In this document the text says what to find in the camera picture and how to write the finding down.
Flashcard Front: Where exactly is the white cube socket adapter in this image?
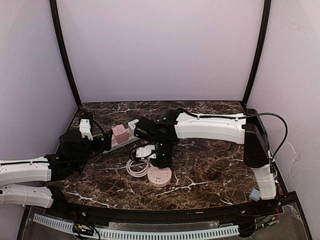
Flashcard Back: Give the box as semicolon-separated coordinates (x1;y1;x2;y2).
127;119;139;136

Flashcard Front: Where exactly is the white multicolour power strip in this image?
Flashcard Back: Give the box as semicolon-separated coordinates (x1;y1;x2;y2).
102;119;139;154

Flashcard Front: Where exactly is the pink cube socket adapter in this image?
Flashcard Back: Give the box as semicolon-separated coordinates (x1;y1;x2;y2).
112;124;129;144

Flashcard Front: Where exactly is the pink round power socket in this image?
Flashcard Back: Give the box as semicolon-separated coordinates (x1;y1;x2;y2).
126;158;173;188

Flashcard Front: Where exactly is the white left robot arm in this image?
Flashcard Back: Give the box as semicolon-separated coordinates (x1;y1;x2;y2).
0;129;113;209

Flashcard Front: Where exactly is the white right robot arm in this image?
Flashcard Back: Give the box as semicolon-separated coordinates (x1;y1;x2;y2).
133;108;277;200

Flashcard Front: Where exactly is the small green circuit board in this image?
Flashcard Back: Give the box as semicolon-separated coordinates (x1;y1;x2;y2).
72;223;95;236

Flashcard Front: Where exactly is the light blue cube adapter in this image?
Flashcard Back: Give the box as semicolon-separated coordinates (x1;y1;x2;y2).
249;188;260;202

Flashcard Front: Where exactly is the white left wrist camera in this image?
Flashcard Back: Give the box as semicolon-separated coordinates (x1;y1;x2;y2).
78;112;93;141

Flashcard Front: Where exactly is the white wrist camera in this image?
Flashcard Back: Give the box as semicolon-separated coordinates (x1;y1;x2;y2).
78;112;93;141
135;145;157;159

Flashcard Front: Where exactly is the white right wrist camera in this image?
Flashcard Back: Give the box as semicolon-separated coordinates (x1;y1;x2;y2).
135;145;157;159

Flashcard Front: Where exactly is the grey slotted cable duct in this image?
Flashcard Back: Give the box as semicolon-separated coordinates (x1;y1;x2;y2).
32;213;240;240

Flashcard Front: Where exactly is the black left frame post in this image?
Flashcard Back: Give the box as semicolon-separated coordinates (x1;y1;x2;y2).
49;0;82;108

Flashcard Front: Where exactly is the black frame post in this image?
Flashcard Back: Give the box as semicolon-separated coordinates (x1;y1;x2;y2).
49;0;82;108
241;0;272;108

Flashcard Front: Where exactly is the black right frame post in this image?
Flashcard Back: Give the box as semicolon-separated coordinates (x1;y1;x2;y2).
241;0;272;108

